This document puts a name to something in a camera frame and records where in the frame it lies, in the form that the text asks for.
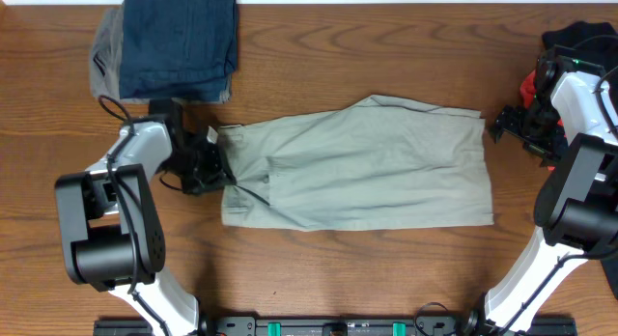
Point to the red garment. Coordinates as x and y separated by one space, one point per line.
528 90

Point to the khaki shorts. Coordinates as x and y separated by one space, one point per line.
383 163

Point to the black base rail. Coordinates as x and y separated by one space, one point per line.
248 326

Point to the folded grey trousers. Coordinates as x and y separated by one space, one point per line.
105 59

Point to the black t-shirt with print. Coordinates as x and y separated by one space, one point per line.
597 37

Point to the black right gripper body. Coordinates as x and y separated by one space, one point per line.
540 130

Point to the folded dark blue jeans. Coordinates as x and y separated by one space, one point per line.
185 49

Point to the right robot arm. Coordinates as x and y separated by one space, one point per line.
575 212

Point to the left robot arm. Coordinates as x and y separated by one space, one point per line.
112 238

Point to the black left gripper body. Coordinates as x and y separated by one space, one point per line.
202 167

